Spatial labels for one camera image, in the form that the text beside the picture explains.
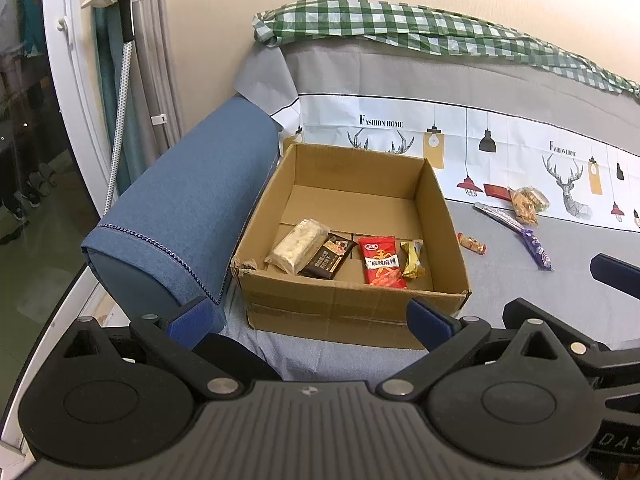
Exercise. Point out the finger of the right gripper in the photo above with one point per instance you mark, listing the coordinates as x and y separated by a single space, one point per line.
616 273

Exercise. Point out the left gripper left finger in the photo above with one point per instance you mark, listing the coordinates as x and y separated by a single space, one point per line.
191 323

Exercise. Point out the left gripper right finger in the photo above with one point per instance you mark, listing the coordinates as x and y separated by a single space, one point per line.
430 327

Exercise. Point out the yellow cartoon snack packet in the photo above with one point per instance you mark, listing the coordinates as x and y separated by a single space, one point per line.
414 268

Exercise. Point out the red snack packet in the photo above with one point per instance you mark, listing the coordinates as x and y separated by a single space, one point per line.
497 191
381 262

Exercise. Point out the small orange candy packet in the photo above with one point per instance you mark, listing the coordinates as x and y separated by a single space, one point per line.
472 244

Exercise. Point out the purple snack packet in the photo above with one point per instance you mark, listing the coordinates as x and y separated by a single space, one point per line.
535 249

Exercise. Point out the dark brown chocolate bar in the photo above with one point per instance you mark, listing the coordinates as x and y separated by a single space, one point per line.
325 263

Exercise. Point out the beige cracker packet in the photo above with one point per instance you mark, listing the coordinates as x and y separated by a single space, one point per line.
296 249

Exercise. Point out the clear green snack packet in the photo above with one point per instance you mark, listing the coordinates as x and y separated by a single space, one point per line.
538 199

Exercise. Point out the orange nut snack packet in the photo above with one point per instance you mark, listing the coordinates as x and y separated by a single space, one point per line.
524 208

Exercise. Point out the silver striped snack packet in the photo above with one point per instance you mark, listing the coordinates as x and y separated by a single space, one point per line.
499 216

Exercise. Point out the grey printed sofa cover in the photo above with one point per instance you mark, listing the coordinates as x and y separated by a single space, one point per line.
483 125

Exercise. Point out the flat red snack packet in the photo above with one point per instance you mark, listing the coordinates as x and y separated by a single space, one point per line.
497 191

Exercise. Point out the grey curtain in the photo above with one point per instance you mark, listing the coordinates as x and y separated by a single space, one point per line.
153 122

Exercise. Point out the green checkered cloth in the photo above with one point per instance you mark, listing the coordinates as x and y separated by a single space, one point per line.
429 31

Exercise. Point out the white door frame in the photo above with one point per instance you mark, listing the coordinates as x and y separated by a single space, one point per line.
53 181

